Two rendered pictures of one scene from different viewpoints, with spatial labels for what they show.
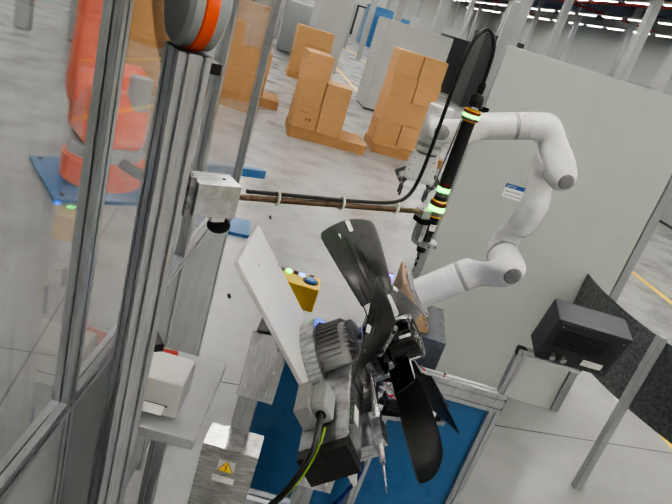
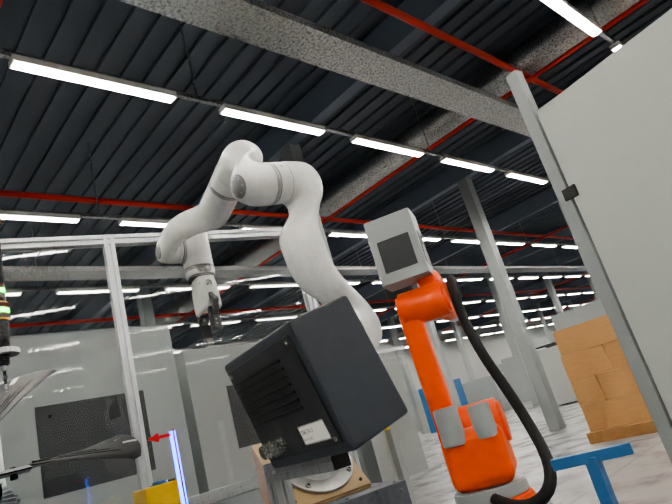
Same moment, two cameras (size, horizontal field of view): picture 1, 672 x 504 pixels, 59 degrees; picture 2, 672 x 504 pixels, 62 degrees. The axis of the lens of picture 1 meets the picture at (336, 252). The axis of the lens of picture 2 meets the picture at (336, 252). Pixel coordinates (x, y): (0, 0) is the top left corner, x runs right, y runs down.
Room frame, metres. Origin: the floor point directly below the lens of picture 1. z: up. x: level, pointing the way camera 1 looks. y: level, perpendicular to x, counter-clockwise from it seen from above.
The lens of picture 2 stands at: (1.51, -1.70, 1.07)
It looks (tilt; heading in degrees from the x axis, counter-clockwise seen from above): 17 degrees up; 57
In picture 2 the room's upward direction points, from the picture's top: 16 degrees counter-clockwise
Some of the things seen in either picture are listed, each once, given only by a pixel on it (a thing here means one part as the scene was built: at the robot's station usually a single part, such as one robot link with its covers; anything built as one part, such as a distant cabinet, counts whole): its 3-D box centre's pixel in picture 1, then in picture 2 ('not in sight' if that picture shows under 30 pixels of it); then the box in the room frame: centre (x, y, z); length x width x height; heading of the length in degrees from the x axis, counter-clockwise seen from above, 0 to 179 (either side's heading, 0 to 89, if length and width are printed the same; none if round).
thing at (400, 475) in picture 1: (355, 447); not in sight; (1.87, -0.30, 0.45); 0.82 x 0.01 x 0.66; 93
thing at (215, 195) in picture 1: (208, 194); not in sight; (1.13, 0.28, 1.53); 0.10 x 0.07 x 0.08; 128
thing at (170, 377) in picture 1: (154, 384); not in sight; (1.29, 0.35, 0.92); 0.17 x 0.16 x 0.11; 93
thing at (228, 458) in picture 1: (225, 470); not in sight; (1.27, 0.11, 0.73); 0.15 x 0.09 x 0.22; 93
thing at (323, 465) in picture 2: (548, 359); (303, 465); (1.90, -0.83, 1.04); 0.24 x 0.03 x 0.03; 93
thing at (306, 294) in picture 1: (294, 290); (158, 504); (1.85, 0.10, 1.02); 0.16 x 0.10 x 0.11; 93
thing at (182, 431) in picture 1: (169, 391); not in sight; (1.37, 0.33, 0.85); 0.36 x 0.24 x 0.03; 3
